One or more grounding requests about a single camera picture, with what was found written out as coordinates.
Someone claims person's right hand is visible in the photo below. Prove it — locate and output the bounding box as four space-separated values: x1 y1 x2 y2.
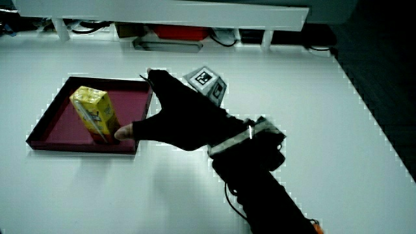
114 66 250 152

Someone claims yellow ice redtea carton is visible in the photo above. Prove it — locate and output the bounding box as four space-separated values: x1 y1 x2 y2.
69 85 122 146

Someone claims grey flat device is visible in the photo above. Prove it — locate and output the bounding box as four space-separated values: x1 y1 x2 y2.
132 36 204 54

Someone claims red box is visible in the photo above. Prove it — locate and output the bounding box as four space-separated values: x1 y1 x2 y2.
153 25 211 42

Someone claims brown cardboard box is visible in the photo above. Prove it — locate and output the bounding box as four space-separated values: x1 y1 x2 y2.
114 22 144 39

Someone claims white shelf riser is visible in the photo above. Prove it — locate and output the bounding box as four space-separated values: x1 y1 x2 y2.
12 0 309 51

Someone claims maroon tray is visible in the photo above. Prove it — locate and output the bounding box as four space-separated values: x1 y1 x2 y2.
25 76 154 155

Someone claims grey wrist strap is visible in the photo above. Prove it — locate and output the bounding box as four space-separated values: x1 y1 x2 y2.
207 116 287 157

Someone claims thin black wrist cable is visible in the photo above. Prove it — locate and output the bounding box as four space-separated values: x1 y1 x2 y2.
223 182 250 222

